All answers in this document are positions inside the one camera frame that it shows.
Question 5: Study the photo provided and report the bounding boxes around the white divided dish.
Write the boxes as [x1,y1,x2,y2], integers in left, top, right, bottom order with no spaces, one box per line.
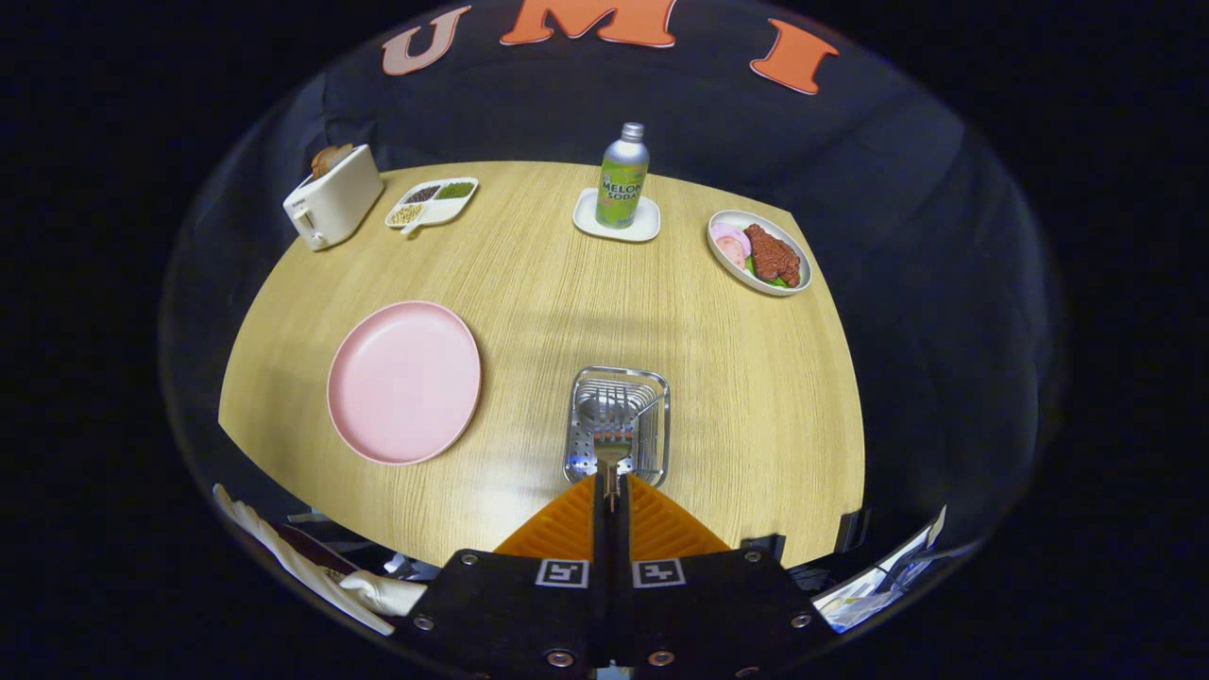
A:
[384,177,480,235]

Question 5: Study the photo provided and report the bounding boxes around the fork with brown handle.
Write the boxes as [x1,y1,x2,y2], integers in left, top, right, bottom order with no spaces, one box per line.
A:
[593,427,636,516]

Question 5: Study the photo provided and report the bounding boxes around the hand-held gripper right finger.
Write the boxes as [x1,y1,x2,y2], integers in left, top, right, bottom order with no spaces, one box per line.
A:
[619,472,842,680]

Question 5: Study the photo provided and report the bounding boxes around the red meat piece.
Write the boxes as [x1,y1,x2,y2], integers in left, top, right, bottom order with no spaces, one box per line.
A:
[743,223,802,284]

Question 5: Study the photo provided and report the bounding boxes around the pink round plate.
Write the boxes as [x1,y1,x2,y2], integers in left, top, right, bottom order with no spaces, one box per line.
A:
[327,300,483,466]

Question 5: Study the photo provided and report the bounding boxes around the dark maroon cloth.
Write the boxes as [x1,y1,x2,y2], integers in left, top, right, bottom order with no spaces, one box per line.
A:
[269,519,365,577]

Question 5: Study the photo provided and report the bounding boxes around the white square coaster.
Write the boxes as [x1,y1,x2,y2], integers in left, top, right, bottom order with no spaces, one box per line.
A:
[572,187,661,244]

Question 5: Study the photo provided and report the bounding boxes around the white oval plate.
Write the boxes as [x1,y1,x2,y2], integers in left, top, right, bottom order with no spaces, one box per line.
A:
[707,209,813,298]

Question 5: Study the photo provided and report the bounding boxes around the white crumpled cloth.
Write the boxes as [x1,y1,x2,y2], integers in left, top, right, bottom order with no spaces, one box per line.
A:
[340,569,428,617]

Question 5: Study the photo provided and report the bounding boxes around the white cloth strip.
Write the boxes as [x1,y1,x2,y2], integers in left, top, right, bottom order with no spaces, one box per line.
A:
[213,484,398,636]

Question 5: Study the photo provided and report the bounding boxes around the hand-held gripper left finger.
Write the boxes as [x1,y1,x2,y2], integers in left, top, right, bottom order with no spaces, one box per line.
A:
[397,472,605,680]

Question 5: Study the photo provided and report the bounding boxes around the green soda bottle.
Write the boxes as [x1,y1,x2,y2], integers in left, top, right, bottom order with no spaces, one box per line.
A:
[596,122,651,230]

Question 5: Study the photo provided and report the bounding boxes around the pile of papers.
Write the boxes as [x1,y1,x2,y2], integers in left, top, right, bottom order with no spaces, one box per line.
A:
[814,505,948,634]

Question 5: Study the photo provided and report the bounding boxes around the metal drainer tray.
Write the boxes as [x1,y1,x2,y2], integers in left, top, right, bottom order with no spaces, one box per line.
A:
[563,365,672,488]

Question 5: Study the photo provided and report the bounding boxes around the white toaster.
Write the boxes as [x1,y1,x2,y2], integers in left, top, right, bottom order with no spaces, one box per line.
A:
[282,144,386,251]

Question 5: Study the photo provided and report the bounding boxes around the pink ham slices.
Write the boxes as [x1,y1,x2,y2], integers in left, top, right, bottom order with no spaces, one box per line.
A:
[710,222,752,270]

